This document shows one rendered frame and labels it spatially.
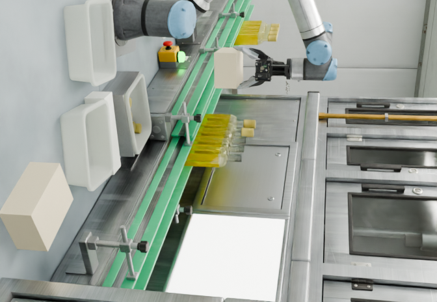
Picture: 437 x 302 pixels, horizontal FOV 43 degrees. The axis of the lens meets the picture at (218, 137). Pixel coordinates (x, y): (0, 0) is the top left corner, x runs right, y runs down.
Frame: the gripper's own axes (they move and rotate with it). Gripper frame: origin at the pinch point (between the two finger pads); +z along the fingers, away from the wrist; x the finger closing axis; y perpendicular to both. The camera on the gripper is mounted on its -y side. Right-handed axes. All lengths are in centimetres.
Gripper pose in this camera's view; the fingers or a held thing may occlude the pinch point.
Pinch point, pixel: (233, 67)
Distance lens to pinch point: 195.6
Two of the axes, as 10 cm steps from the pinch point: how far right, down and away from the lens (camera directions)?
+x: 0.2, 9.6, 2.7
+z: -9.8, -0.4, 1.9
